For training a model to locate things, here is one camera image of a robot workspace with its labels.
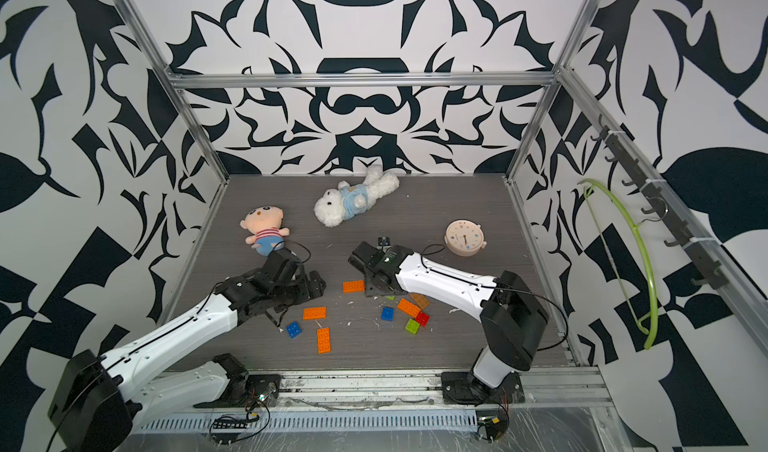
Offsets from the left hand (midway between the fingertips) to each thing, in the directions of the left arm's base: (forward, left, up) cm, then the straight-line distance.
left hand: (314, 283), depth 82 cm
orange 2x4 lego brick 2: (-4, -26, -8) cm, 27 cm away
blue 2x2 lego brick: (-9, +6, -8) cm, 14 cm away
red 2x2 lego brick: (-8, -29, -8) cm, 31 cm away
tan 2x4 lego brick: (-2, -29, -9) cm, 31 cm away
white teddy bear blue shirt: (+27, -4, 0) cm, 27 cm away
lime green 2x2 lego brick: (-10, -26, -8) cm, 29 cm away
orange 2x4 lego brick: (-12, -2, -8) cm, 15 cm away
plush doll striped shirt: (+23, +19, -2) cm, 29 cm away
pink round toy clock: (+17, -46, -6) cm, 50 cm away
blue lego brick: (-6, -20, -8) cm, 22 cm away
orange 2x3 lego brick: (-5, +1, -8) cm, 10 cm away
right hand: (0, -17, -1) cm, 17 cm away
